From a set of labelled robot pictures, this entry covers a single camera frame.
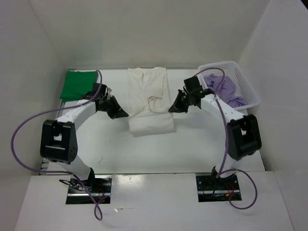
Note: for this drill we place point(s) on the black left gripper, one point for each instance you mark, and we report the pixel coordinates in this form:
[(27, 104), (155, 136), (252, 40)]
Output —
[(118, 111)]

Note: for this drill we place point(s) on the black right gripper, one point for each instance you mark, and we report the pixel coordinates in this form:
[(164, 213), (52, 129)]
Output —
[(177, 107)]

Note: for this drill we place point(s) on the cream white t shirt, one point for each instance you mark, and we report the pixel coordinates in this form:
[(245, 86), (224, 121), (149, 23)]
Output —
[(149, 102)]

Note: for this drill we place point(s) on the green t shirt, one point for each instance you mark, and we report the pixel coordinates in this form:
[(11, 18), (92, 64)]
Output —
[(77, 84)]

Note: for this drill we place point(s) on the lavender t shirt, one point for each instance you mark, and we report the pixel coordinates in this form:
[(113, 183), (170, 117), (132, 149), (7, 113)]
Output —
[(226, 90)]

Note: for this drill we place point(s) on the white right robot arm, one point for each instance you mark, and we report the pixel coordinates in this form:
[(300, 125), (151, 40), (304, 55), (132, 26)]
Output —
[(241, 131)]

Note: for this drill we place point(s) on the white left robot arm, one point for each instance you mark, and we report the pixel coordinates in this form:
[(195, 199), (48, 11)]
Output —
[(59, 136)]

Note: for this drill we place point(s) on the white plastic laundry basket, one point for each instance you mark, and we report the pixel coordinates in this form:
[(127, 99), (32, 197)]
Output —
[(231, 69)]

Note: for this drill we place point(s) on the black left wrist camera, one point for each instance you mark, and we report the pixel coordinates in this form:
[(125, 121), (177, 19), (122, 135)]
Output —
[(101, 90)]

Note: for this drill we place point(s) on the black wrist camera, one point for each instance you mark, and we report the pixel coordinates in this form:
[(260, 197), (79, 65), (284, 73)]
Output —
[(192, 84), (101, 90)]

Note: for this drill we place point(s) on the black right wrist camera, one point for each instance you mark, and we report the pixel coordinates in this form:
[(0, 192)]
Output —
[(192, 84)]

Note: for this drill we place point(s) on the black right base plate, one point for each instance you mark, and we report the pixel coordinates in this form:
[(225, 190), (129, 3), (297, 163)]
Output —
[(208, 192)]

